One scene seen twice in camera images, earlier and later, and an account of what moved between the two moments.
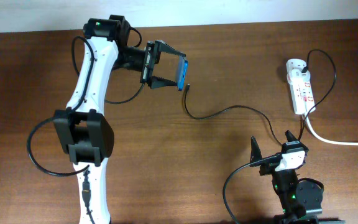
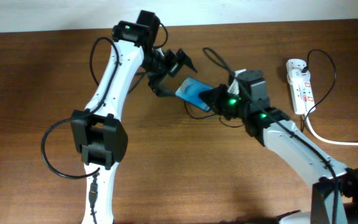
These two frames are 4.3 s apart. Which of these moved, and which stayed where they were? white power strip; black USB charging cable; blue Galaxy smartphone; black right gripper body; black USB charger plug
Moved: black right gripper body; black USB charging cable; blue Galaxy smartphone
Stayed: white power strip; black USB charger plug
